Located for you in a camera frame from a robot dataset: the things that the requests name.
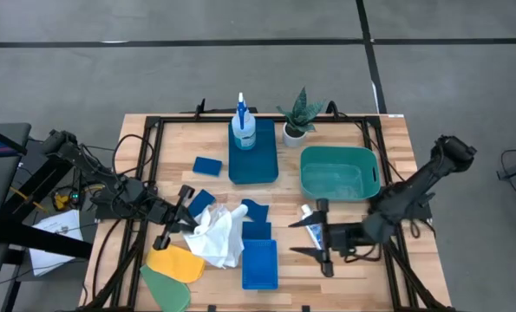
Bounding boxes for white paper sheets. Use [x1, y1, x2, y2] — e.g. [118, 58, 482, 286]
[28, 209, 85, 277]

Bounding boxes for white blue-printed tube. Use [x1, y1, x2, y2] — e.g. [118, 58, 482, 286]
[300, 204, 326, 250]

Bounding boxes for blue rectangular sponge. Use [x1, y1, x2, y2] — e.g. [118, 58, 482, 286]
[241, 220, 272, 241]
[186, 189, 218, 218]
[192, 156, 224, 178]

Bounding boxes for blue slotted plastic basket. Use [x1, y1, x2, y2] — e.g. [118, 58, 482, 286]
[241, 238, 279, 290]

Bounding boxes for white cloth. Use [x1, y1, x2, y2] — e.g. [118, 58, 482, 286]
[182, 203, 249, 269]

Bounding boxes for snake plant in white pot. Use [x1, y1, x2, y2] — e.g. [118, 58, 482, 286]
[276, 86, 327, 148]

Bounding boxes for green oval cloth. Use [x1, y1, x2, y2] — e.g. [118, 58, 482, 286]
[139, 263, 193, 312]

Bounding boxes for white blue-trigger spray bottle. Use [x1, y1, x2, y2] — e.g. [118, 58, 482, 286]
[231, 91, 258, 151]

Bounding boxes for yellow cable connector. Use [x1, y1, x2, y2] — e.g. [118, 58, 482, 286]
[51, 193, 71, 212]

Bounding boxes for yellow oval cloth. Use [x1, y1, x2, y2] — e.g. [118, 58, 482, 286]
[145, 244, 206, 284]

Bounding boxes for blue wavy-edged sponge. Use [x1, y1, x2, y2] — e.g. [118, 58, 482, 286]
[240, 198, 271, 224]

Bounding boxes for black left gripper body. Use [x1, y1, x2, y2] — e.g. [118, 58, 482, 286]
[147, 202, 181, 227]

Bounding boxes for black metal table frame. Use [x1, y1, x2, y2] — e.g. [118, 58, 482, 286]
[78, 98, 458, 312]

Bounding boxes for dark teal rectangular tray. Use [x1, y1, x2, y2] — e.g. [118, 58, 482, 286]
[227, 119, 280, 185]

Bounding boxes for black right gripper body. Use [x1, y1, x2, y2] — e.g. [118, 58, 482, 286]
[326, 222, 369, 262]

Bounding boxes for teal plastic tub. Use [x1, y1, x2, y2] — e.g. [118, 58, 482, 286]
[299, 145, 382, 203]

